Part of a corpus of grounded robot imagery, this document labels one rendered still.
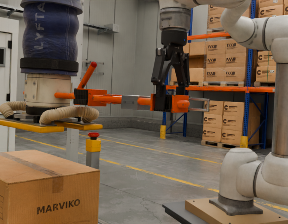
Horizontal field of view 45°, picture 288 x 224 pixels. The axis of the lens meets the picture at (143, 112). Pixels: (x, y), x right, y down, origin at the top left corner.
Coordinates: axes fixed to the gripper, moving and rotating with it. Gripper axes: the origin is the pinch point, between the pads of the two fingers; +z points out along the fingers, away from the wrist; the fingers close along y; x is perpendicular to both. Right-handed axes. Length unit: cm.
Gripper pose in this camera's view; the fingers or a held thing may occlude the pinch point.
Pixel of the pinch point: (170, 101)
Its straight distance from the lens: 102.5
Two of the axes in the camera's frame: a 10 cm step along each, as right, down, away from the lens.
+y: -6.5, 0.1, -7.6
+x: 7.6, 0.7, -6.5
